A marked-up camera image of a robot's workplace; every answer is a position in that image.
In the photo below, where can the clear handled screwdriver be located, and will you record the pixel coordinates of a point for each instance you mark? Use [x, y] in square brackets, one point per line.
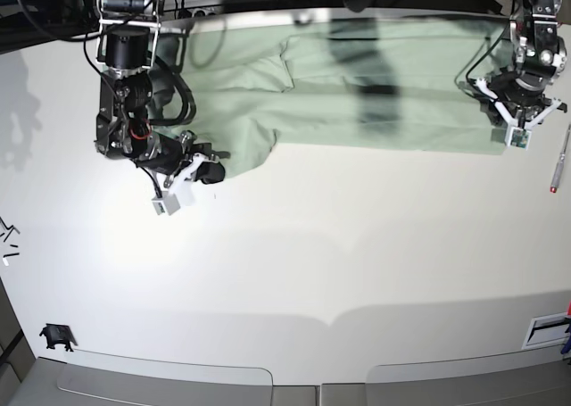
[556, 178]

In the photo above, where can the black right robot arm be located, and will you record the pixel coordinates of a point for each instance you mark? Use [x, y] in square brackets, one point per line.
[145, 105]

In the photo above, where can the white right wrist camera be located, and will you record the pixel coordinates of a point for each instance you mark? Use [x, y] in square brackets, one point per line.
[169, 203]

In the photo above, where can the light green T-shirt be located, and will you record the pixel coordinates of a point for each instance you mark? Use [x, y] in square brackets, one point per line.
[388, 84]

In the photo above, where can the black and white bit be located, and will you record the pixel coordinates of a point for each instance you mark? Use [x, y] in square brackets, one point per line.
[6, 258]

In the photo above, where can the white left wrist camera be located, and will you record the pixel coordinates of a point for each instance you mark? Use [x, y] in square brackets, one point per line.
[512, 137]

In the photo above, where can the black hex key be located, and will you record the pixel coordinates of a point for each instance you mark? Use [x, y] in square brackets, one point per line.
[7, 230]

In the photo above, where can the black clamp bracket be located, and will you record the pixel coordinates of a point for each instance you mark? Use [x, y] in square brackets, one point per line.
[58, 335]

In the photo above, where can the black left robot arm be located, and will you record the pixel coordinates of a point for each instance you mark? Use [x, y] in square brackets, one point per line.
[536, 46]

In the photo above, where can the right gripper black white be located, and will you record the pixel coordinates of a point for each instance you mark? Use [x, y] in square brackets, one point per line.
[170, 162]

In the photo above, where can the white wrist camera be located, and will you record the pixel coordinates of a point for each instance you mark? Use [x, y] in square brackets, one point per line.
[512, 137]
[169, 203]

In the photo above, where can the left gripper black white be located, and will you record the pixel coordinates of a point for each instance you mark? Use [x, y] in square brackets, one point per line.
[516, 100]

